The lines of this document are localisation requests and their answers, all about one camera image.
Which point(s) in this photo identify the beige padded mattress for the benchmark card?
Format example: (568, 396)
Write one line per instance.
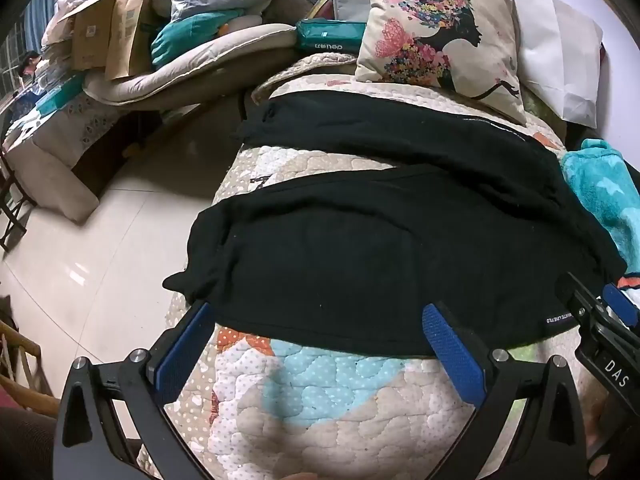
(190, 72)

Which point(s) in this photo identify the teal tissue pack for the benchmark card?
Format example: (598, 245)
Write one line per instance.
(57, 94)

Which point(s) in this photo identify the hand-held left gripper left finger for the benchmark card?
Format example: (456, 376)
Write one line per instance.
(184, 351)

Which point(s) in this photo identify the black pants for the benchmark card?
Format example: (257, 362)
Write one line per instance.
(350, 260)

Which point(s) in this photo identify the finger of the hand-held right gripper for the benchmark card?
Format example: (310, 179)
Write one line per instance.
(620, 306)
(582, 297)

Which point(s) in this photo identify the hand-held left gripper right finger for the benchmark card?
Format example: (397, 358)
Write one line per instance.
(452, 351)

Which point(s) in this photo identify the teal packet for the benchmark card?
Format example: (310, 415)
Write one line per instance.
(330, 36)

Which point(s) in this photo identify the teal plush toy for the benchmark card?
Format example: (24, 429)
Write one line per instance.
(190, 35)

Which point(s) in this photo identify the light wooden rack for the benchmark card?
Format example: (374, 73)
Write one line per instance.
(22, 355)

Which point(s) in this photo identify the brown paper bag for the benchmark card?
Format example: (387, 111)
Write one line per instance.
(131, 30)

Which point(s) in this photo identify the dark wooden chair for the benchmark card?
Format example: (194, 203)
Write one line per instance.
(12, 205)

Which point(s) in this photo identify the floral print cushion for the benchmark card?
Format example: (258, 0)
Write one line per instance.
(425, 35)

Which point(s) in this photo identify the teal star blanket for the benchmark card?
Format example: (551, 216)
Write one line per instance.
(605, 195)

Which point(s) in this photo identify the white paper bag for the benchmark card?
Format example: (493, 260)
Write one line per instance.
(555, 60)

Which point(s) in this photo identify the heart patterned quilt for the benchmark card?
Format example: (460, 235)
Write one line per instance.
(325, 410)

